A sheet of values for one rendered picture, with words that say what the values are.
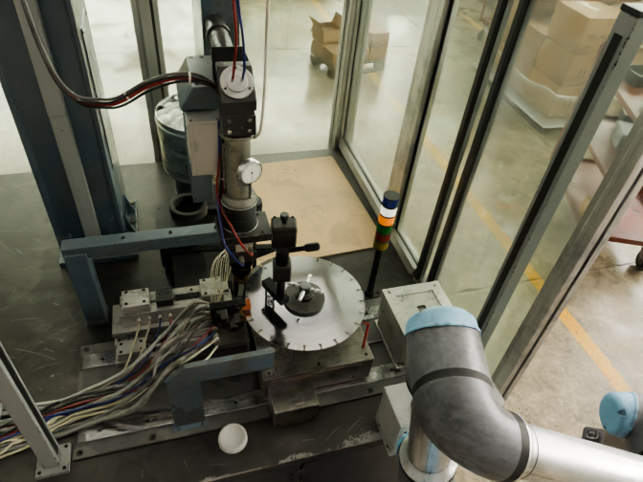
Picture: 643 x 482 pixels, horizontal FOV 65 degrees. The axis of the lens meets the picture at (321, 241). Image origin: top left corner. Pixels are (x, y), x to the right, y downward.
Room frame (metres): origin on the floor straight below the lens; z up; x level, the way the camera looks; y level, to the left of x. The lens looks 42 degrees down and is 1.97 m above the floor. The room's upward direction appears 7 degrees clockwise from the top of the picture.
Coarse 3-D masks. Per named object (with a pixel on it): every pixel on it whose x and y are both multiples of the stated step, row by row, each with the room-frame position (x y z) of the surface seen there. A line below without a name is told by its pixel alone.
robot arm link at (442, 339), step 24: (432, 312) 0.52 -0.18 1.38; (456, 312) 0.52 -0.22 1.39; (408, 336) 0.50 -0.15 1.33; (432, 336) 0.47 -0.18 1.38; (456, 336) 0.47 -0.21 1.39; (408, 360) 0.47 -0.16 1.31; (432, 360) 0.43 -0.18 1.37; (456, 360) 0.43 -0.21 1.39; (480, 360) 0.44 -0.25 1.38; (408, 384) 0.46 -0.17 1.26; (408, 432) 0.55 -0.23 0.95; (408, 456) 0.47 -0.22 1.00; (432, 456) 0.44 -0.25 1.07; (408, 480) 0.44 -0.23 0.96; (432, 480) 0.43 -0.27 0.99
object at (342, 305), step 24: (312, 264) 1.02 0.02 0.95; (336, 288) 0.94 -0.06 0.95; (360, 288) 0.95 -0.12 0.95; (264, 312) 0.83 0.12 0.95; (288, 312) 0.84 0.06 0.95; (336, 312) 0.86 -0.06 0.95; (264, 336) 0.75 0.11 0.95; (288, 336) 0.76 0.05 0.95; (312, 336) 0.77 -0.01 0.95; (336, 336) 0.78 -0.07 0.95
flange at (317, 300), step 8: (288, 288) 0.91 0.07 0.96; (296, 288) 0.92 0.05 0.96; (320, 288) 0.93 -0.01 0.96; (296, 296) 0.88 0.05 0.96; (304, 296) 0.88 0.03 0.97; (312, 296) 0.88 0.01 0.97; (320, 296) 0.90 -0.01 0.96; (288, 304) 0.86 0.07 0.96; (296, 304) 0.86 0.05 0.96; (304, 304) 0.86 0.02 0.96; (312, 304) 0.86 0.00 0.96; (320, 304) 0.87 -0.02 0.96; (296, 312) 0.84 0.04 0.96; (304, 312) 0.84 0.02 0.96; (312, 312) 0.84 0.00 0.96
